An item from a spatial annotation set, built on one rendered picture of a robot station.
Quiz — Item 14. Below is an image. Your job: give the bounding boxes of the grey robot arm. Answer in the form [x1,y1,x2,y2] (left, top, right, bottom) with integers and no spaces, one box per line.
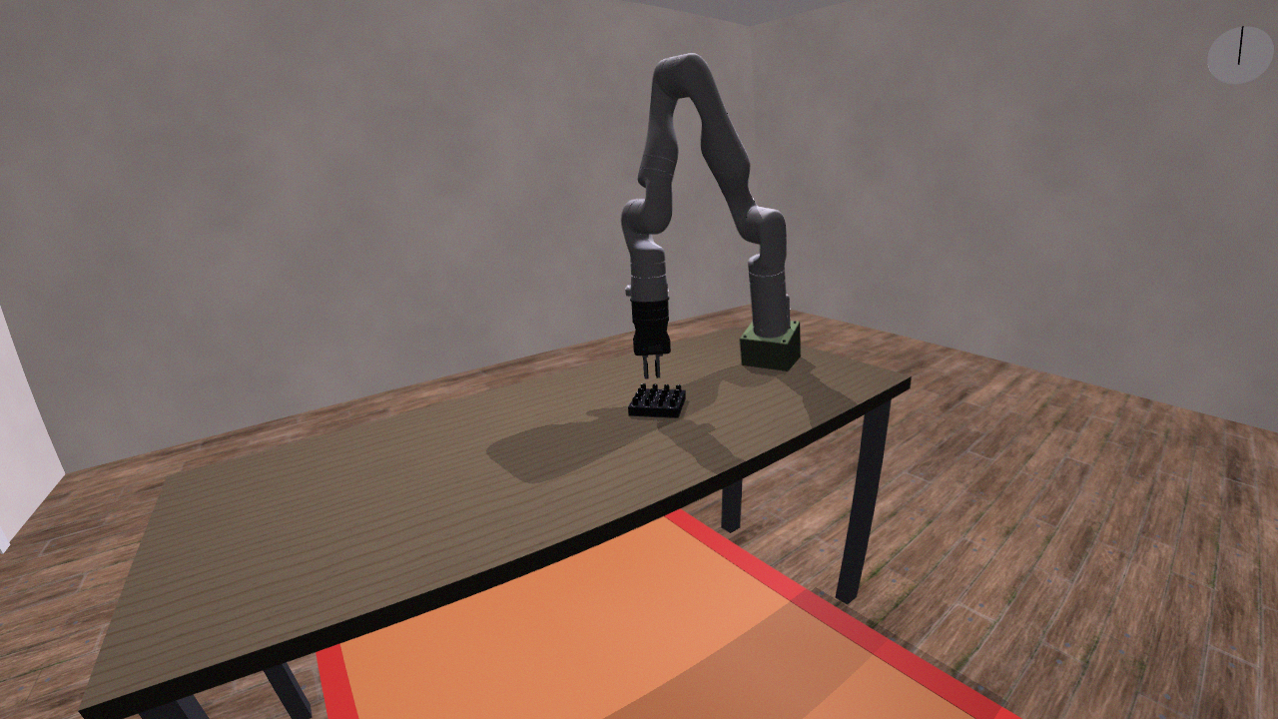
[621,54,791,338]

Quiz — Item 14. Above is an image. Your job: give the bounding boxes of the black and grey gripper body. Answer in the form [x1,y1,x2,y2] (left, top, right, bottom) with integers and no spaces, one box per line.
[625,275,671,356]

